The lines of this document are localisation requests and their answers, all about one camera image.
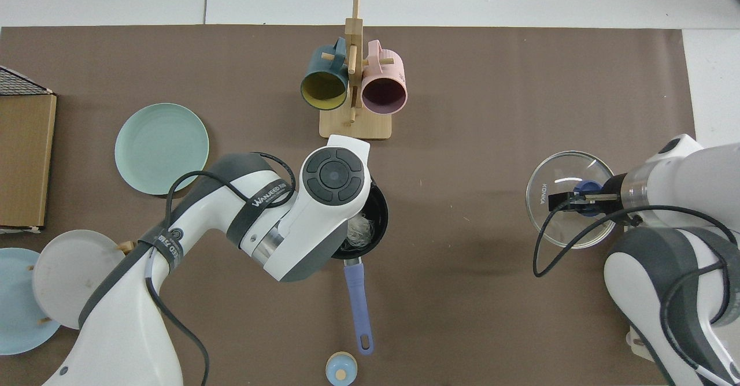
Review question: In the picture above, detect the glass lid with blue knob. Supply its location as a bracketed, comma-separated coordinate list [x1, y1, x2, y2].
[526, 151, 618, 250]

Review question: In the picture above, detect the white vermicelli bundle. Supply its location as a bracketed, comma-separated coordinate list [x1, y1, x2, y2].
[346, 213, 375, 249]

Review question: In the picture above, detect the pale green plate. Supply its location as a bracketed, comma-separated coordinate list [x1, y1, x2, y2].
[114, 103, 210, 196]

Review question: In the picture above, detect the wooden plate rack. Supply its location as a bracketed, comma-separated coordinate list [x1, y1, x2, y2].
[28, 240, 136, 324]

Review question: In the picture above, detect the white plate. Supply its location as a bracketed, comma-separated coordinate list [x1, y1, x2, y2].
[32, 229, 134, 331]

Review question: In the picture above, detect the light blue plate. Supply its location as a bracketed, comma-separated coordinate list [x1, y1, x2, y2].
[0, 248, 61, 356]

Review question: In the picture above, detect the brown table cloth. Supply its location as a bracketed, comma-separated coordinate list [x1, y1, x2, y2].
[0, 25, 697, 386]

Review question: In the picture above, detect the pink mug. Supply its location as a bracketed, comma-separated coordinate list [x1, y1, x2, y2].
[361, 40, 408, 114]

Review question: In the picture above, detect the wooden cup stand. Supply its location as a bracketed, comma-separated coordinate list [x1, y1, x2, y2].
[319, 0, 393, 140]

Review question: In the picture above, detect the dark teal mug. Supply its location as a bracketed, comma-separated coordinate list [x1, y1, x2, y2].
[299, 38, 350, 111]

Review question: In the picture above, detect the dark blue pot with handle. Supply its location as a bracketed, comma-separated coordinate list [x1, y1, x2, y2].
[332, 175, 389, 356]

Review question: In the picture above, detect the wire basket with wooden floor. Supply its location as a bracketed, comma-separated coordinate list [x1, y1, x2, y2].
[0, 65, 58, 235]

